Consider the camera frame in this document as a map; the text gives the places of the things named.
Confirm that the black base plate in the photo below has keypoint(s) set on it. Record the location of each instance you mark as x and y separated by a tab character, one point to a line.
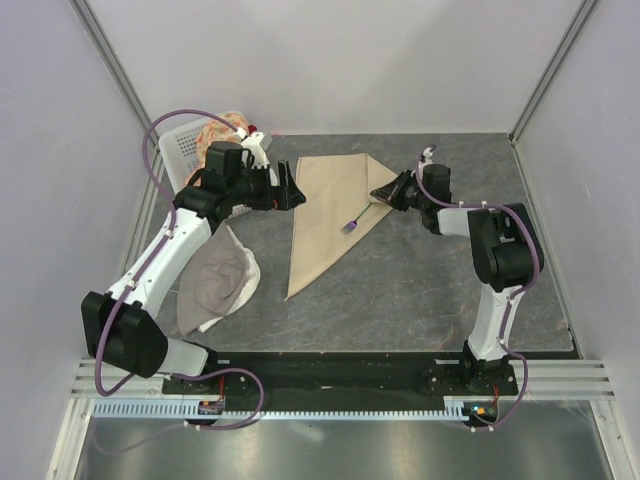
448	373

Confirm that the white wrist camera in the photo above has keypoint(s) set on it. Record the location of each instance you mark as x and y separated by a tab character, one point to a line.
426	156
257	144

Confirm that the orange floral cloth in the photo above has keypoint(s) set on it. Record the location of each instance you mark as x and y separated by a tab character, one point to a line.
217	131

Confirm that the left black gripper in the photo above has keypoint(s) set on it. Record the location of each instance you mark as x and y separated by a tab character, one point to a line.
274	198

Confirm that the beige cloth napkin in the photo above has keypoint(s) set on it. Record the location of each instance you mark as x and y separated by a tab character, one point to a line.
337	188

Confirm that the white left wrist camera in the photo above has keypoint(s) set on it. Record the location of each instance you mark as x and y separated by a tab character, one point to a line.
257	144

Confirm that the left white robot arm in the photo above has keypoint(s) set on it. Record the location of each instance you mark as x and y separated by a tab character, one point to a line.
120	328

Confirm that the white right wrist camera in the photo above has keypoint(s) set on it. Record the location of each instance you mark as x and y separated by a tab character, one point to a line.
426	156

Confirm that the white plastic basket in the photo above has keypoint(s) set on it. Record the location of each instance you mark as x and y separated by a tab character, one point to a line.
178	150

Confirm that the slotted cable duct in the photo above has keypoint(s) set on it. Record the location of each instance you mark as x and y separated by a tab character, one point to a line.
181	409

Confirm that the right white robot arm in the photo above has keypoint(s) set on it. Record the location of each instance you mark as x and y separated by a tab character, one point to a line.
506	256

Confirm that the grey cloth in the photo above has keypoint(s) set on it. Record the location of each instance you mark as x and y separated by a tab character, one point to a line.
212	281

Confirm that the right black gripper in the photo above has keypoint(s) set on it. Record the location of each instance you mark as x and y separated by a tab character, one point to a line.
390	192

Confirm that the iridescent rainbow fork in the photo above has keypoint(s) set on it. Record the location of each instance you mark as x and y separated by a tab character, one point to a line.
353	224

